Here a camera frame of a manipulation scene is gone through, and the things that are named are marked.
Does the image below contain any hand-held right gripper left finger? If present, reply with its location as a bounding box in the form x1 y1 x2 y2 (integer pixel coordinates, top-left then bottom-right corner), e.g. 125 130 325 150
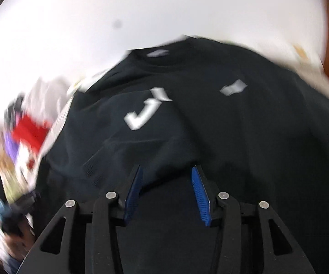
17 164 143 274

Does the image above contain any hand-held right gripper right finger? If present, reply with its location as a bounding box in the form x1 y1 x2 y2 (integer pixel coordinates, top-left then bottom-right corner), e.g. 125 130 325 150
191 165 316 274

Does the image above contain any black sweatshirt with white print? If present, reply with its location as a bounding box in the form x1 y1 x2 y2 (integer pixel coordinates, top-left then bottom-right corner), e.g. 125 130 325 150
34 34 329 274

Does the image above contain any purple plush toy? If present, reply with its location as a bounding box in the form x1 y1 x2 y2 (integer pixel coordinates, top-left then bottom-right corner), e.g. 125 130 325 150
3 133 19 160

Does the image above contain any red shopping bag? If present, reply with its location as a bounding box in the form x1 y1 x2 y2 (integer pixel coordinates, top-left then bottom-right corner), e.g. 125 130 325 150
12 114 52 153

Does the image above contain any white plastic bag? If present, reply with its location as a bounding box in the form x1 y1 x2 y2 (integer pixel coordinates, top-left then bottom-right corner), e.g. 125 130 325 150
24 76 74 120

